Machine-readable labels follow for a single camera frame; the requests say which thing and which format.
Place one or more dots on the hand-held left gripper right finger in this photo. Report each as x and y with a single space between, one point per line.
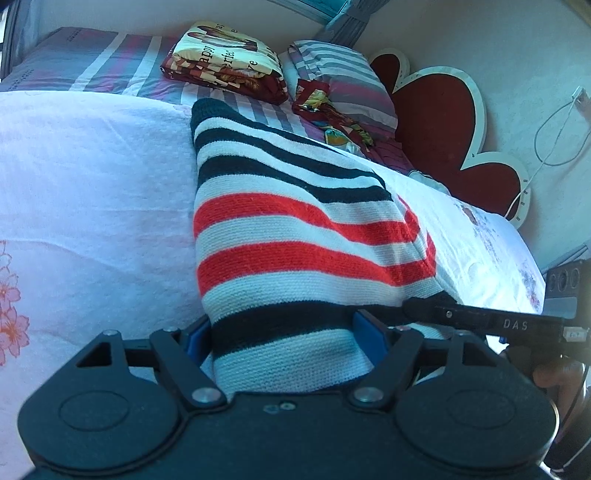
369 330

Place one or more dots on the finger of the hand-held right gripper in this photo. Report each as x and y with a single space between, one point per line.
443 311

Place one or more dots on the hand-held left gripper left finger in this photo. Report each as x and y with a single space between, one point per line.
196 339

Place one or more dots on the red black white striped sweater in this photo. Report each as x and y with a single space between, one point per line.
295 258

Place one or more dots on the person's right hand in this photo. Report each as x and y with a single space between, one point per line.
558 373

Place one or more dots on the black appliance with dials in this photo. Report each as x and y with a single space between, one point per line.
567 286

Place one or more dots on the white pink floral blanket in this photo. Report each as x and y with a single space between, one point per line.
92 217

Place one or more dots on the red heart-shaped headboard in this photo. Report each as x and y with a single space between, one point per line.
438 120

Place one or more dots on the colourful printed red cloth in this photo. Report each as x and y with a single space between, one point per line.
332 115

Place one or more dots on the white charger plug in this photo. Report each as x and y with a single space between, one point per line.
581 96

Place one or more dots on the grey red striped pillow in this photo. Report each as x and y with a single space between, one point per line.
341 78

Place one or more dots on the folded printed yellow red blanket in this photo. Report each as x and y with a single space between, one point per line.
226 55

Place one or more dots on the grey red striped bedsheet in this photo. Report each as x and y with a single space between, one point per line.
92 60

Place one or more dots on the grey curtain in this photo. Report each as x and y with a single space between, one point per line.
344 21

